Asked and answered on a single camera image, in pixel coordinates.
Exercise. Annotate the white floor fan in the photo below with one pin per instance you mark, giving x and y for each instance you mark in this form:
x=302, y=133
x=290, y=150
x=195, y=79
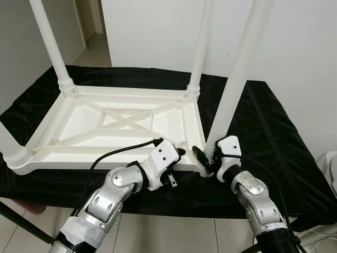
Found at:
x=329, y=168

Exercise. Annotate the white plastic table leg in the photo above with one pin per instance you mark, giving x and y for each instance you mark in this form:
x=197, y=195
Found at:
x=13, y=147
x=202, y=42
x=242, y=68
x=50, y=42

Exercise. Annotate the grey metal tube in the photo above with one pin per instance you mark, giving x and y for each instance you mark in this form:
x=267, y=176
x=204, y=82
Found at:
x=316, y=235

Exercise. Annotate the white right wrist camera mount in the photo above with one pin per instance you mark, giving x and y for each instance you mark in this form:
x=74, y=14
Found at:
x=229, y=147

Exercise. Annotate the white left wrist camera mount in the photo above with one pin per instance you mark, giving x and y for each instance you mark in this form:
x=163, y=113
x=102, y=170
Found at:
x=160, y=161

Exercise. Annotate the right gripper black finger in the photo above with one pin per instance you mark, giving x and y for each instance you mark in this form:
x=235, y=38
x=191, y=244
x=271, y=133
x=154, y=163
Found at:
x=199, y=156

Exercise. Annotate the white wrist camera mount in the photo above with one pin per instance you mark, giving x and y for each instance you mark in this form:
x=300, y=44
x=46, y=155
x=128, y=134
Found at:
x=229, y=147
x=160, y=161

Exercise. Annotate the black table cloth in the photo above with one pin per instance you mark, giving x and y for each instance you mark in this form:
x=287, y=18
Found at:
x=284, y=158

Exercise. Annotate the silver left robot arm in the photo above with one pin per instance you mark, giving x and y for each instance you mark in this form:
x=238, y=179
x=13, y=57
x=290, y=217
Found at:
x=105, y=200

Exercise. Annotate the black metal table leg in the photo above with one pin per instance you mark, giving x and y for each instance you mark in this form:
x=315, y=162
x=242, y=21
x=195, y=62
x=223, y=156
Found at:
x=26, y=224

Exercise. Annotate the red table edge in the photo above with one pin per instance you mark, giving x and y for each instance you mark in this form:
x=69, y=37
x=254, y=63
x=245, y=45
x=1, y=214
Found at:
x=29, y=208

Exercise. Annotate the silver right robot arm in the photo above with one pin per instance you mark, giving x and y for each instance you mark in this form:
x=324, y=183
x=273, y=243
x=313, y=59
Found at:
x=258, y=200

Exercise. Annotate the white plastic table top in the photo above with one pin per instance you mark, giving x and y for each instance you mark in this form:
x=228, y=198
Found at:
x=79, y=121

